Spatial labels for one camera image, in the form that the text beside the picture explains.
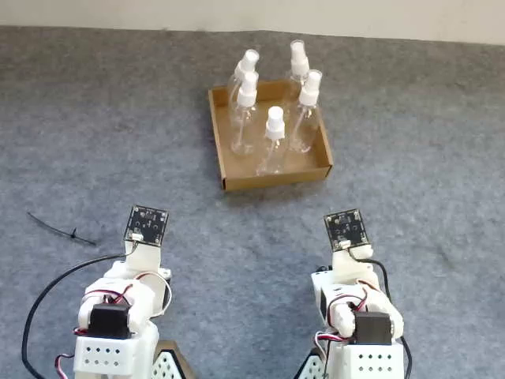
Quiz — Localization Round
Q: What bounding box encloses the cardboard box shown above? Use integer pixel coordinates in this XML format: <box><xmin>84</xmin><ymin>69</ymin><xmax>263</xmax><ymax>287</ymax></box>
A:
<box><xmin>208</xmin><ymin>78</ymin><xmax>335</xmax><ymax>193</ymax></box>

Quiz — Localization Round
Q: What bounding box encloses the clear spray bottle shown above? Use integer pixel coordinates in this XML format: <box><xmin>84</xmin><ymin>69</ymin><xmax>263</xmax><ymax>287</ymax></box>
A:
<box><xmin>256</xmin><ymin>106</ymin><xmax>288</xmax><ymax>177</ymax></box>
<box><xmin>227</xmin><ymin>48</ymin><xmax>260</xmax><ymax>104</ymax></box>
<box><xmin>230</xmin><ymin>71</ymin><xmax>260</xmax><ymax>156</ymax></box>
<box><xmin>290</xmin><ymin>69</ymin><xmax>324</xmax><ymax>153</ymax></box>
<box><xmin>286</xmin><ymin>39</ymin><xmax>310</xmax><ymax>103</ymax></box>

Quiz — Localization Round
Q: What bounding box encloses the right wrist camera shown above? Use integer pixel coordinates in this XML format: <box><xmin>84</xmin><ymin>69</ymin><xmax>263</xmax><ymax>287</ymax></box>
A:
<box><xmin>324</xmin><ymin>208</ymin><xmax>372</xmax><ymax>251</ymax></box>

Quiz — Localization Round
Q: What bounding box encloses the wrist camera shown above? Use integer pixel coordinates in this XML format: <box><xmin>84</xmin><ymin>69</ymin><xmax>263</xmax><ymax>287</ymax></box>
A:
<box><xmin>124</xmin><ymin>205</ymin><xmax>170</xmax><ymax>246</ymax></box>
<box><xmin>324</xmin><ymin>208</ymin><xmax>372</xmax><ymax>251</ymax></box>

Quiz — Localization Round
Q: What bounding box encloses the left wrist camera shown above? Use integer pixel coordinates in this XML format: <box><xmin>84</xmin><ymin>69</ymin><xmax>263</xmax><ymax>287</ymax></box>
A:
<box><xmin>124</xmin><ymin>205</ymin><xmax>170</xmax><ymax>246</ymax></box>

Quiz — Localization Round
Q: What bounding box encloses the black cable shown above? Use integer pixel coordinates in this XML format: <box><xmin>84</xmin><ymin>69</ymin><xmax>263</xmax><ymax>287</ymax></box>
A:
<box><xmin>21</xmin><ymin>242</ymin><xmax>138</xmax><ymax>379</ymax></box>
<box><xmin>343</xmin><ymin>242</ymin><xmax>413</xmax><ymax>379</ymax></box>

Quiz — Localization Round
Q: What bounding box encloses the black cable tie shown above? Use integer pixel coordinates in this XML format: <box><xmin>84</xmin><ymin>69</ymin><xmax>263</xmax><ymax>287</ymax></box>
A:
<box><xmin>26</xmin><ymin>212</ymin><xmax>97</xmax><ymax>246</ymax></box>

